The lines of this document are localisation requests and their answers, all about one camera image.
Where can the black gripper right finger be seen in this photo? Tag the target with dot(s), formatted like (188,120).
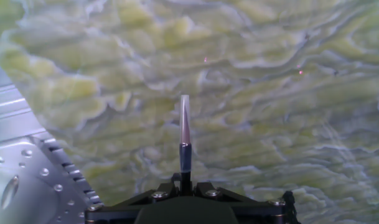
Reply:
(220,194)

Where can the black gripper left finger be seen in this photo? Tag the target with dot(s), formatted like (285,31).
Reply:
(159,193)

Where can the brown calligraphy brush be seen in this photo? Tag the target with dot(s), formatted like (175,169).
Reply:
(185,155)

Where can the black pen rack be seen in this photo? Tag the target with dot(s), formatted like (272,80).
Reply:
(289,205)

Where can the green marble pattern mat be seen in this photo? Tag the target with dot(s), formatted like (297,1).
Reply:
(239,93)

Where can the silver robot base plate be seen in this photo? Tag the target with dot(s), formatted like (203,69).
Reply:
(52,168)

